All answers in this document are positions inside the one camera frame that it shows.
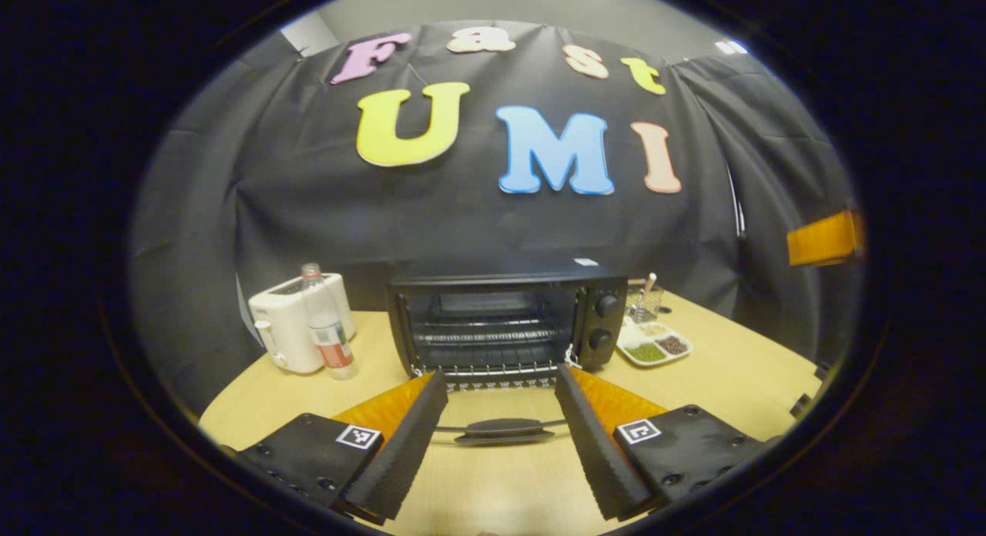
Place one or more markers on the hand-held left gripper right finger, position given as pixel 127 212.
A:
pixel 593 443

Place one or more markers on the black backdrop cloth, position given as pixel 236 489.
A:
pixel 308 212

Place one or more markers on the white divided plate of beans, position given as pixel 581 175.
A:
pixel 655 343

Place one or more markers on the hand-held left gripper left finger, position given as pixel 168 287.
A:
pixel 408 451

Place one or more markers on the clear plastic bottle red label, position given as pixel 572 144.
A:
pixel 331 343

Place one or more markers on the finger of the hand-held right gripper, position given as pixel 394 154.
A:
pixel 824 239

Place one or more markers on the ceiling light panel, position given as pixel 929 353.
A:
pixel 730 48

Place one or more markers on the white toaster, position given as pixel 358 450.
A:
pixel 289 328

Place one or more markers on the clear utensil holder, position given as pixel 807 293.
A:
pixel 643 301

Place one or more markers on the black electric oven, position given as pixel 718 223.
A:
pixel 601 320

